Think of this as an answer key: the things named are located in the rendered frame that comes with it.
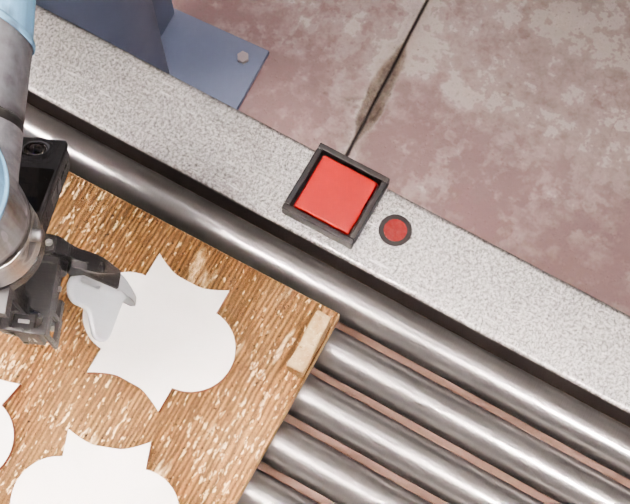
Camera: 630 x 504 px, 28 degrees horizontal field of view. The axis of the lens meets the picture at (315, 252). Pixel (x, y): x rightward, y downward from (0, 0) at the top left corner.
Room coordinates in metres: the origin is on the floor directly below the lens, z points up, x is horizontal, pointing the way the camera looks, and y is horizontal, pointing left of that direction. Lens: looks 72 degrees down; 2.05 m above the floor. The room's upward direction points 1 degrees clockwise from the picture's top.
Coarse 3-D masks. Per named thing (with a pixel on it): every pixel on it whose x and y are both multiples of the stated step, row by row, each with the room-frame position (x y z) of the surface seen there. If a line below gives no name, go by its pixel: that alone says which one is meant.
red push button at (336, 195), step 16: (320, 160) 0.45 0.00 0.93; (320, 176) 0.43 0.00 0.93; (336, 176) 0.43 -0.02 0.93; (352, 176) 0.43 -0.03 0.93; (304, 192) 0.41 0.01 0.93; (320, 192) 0.41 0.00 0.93; (336, 192) 0.41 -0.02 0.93; (352, 192) 0.41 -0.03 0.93; (368, 192) 0.41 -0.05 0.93; (304, 208) 0.40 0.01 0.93; (320, 208) 0.40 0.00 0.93; (336, 208) 0.40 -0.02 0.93; (352, 208) 0.40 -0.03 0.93; (336, 224) 0.38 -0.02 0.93; (352, 224) 0.38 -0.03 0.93
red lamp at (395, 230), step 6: (390, 222) 0.39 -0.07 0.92; (396, 222) 0.39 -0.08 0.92; (402, 222) 0.39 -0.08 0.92; (384, 228) 0.38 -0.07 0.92; (390, 228) 0.38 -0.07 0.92; (396, 228) 0.38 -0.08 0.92; (402, 228) 0.38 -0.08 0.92; (390, 234) 0.38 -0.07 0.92; (396, 234) 0.38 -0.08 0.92; (402, 234) 0.38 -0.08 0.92; (396, 240) 0.37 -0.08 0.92
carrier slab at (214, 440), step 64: (64, 192) 0.40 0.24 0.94; (128, 256) 0.34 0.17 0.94; (192, 256) 0.34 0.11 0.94; (64, 320) 0.28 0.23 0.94; (256, 320) 0.28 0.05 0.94; (64, 384) 0.22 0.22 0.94; (128, 384) 0.22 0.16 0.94; (256, 384) 0.22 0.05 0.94; (192, 448) 0.17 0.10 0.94; (256, 448) 0.17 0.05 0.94
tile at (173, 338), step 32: (160, 256) 0.34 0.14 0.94; (160, 288) 0.31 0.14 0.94; (192, 288) 0.31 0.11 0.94; (128, 320) 0.28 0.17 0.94; (160, 320) 0.28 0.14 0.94; (192, 320) 0.28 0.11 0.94; (224, 320) 0.28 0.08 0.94; (128, 352) 0.25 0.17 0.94; (160, 352) 0.25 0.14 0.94; (192, 352) 0.25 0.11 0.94; (224, 352) 0.25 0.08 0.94; (160, 384) 0.22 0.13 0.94; (192, 384) 0.22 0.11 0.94
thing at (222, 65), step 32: (64, 0) 0.84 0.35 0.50; (96, 0) 0.85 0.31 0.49; (128, 0) 0.88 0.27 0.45; (160, 0) 1.06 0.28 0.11; (96, 32) 0.84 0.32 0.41; (128, 32) 0.86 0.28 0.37; (160, 32) 1.04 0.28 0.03; (192, 32) 1.05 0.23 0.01; (224, 32) 1.05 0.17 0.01; (160, 64) 0.91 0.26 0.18; (192, 64) 0.99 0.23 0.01; (224, 64) 0.99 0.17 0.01; (256, 64) 0.99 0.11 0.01; (224, 96) 0.93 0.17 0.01
